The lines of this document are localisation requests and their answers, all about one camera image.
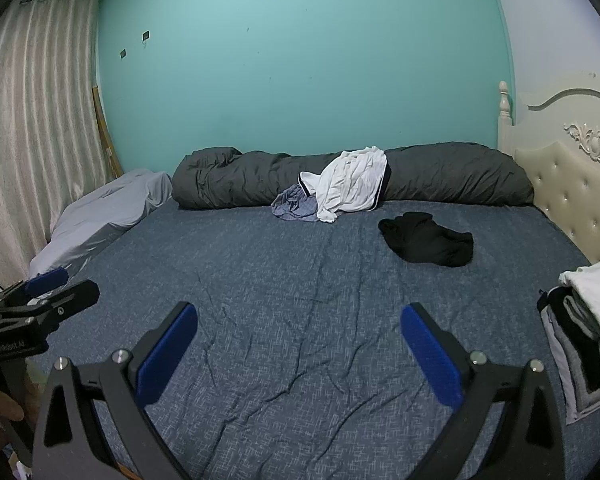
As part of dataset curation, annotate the wooden strip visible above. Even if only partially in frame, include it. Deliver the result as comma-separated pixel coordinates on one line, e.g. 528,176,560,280
91,85,126,178

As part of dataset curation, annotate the cream striped curtain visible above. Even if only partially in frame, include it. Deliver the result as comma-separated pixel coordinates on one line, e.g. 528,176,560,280
0,0,123,286

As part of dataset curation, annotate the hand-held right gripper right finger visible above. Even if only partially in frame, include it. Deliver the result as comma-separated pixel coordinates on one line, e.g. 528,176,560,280
400,302,567,480

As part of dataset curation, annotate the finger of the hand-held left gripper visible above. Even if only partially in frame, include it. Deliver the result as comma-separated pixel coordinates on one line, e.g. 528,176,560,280
0,267,70,311
0,279,101,322

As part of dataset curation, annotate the crumpled blue-purple garment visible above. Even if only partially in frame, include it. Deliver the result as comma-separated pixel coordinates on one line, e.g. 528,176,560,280
271,183,321,222

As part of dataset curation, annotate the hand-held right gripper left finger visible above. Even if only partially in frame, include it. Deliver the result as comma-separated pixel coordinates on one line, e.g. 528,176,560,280
30,301,199,480

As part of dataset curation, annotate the black folded garment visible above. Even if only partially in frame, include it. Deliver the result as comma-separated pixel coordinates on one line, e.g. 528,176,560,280
537,287,600,392

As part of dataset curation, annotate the cream padded headboard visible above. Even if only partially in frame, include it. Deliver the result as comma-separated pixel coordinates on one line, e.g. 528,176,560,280
497,72,600,271

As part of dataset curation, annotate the bed with blue patterned sheet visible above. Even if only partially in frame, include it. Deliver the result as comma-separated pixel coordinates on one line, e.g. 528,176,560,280
27,197,600,480

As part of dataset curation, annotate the dark grey duvet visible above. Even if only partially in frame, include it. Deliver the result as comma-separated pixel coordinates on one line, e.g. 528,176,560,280
171,143,535,210

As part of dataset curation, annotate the grey folded garment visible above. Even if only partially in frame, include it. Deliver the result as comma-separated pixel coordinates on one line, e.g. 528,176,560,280
539,305,600,426

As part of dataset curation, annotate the crumpled black garment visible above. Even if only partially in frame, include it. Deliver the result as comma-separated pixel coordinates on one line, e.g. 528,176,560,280
378,212,475,268

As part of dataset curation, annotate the white shirt with black trim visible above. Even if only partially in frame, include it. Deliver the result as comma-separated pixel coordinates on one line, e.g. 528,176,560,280
300,146,392,224

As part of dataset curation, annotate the light grey pillow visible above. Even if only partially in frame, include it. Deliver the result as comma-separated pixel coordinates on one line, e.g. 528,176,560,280
28,168,173,281

